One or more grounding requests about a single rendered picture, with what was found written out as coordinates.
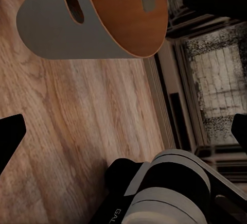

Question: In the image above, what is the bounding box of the can of soda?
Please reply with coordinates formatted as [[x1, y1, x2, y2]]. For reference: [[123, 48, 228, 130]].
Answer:
[[67, 4, 80, 23]]

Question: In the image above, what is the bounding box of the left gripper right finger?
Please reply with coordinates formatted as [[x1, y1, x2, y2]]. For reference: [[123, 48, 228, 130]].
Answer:
[[231, 114, 247, 154]]

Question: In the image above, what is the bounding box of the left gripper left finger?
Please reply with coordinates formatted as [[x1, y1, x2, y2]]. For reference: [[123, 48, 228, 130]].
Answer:
[[0, 114, 26, 175]]

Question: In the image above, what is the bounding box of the trash can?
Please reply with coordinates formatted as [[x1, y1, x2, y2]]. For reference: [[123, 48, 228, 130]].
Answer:
[[16, 0, 168, 60]]

